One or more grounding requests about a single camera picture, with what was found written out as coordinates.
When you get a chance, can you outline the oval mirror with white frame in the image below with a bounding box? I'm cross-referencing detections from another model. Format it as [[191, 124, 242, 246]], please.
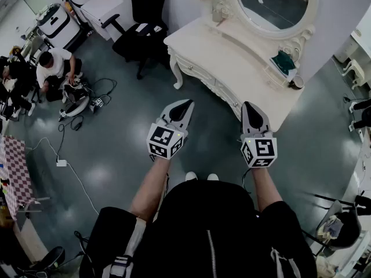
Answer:
[[214, 0, 317, 60]]

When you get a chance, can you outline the white cabinet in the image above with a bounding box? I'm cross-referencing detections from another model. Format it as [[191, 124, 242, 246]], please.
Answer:
[[80, 0, 126, 42]]

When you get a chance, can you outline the person's left forearm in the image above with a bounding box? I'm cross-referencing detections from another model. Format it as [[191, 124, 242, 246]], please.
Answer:
[[129, 156, 172, 223]]

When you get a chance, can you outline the white vanity dressing table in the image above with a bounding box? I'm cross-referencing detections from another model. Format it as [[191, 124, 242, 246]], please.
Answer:
[[163, 15, 305, 133]]

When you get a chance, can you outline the grey chair with clutter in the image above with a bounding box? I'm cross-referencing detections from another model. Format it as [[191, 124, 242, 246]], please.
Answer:
[[315, 199, 363, 252]]

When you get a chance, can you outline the clear glass jar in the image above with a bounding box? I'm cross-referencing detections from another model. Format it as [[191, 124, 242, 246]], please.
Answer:
[[212, 4, 230, 23]]

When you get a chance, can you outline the person's right forearm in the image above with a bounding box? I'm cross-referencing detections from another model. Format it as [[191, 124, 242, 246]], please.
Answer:
[[250, 166, 283, 213]]

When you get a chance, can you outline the white power cable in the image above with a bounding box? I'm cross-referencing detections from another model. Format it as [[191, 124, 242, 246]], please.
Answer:
[[25, 137, 101, 215]]

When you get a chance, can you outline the checkered tablecloth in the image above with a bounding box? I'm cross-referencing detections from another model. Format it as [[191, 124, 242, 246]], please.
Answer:
[[0, 134, 42, 222]]

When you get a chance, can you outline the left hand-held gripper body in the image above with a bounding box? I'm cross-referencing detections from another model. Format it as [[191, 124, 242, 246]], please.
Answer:
[[146, 115, 189, 161]]

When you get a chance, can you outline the white cup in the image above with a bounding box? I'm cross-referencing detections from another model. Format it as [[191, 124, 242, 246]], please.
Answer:
[[290, 74, 305, 90]]

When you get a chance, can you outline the person's black jacket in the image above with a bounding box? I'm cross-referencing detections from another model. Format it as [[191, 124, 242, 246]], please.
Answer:
[[79, 180, 318, 278]]

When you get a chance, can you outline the white carved side furniture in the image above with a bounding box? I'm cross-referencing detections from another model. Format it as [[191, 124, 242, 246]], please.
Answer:
[[332, 30, 371, 91]]

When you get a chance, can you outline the dark green pouch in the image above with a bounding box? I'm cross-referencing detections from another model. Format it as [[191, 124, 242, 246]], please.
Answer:
[[270, 50, 297, 76]]

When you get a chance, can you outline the black round stool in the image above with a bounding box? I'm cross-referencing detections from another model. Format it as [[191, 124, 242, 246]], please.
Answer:
[[28, 246, 66, 278]]

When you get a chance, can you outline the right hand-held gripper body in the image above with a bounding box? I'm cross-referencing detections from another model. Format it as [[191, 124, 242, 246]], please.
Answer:
[[239, 129, 278, 169]]

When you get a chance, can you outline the round white robot base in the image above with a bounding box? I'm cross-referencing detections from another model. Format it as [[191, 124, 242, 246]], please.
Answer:
[[59, 84, 91, 118]]

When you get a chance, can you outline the black office chair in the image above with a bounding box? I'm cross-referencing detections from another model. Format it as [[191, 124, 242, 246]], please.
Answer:
[[100, 0, 172, 81]]

